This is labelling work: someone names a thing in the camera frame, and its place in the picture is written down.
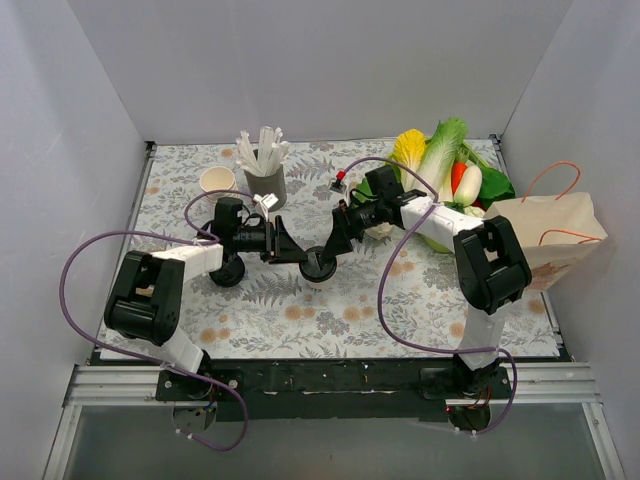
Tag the floral table mat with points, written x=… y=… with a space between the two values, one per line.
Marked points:
x=273 y=313

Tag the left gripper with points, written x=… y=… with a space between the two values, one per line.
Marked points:
x=272 y=238

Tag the white radish toy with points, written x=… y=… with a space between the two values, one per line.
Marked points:
x=469 y=186

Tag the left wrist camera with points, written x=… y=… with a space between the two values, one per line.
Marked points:
x=266 y=204

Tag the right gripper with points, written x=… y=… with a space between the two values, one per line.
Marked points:
x=341 y=223

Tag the grey straw holder cup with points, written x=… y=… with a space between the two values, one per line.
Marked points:
x=272 y=184

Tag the brown paper bag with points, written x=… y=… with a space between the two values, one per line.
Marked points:
x=555 y=232

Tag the green napa cabbage toy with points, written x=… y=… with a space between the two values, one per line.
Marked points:
x=441 y=150

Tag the white paper coffee cup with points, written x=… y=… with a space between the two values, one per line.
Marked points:
x=320 y=284

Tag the romaine lettuce toy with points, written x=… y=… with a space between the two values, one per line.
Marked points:
x=360 y=192

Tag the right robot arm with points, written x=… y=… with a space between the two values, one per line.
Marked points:
x=491 y=268

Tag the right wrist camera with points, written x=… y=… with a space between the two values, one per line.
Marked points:
x=337 y=185

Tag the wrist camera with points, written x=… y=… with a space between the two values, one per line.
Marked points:
x=337 y=185
x=266 y=204

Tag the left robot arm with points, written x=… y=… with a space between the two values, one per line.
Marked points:
x=145 y=300

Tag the black cup lid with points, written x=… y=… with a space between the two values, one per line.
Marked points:
x=315 y=266

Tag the yellow napa cabbage toy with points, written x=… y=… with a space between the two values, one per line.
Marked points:
x=410 y=149

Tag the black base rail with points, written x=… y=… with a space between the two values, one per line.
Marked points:
x=324 y=389

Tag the stack of paper cups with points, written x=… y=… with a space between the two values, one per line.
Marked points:
x=217 y=178

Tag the cardboard cup carrier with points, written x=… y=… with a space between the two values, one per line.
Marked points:
x=144 y=290

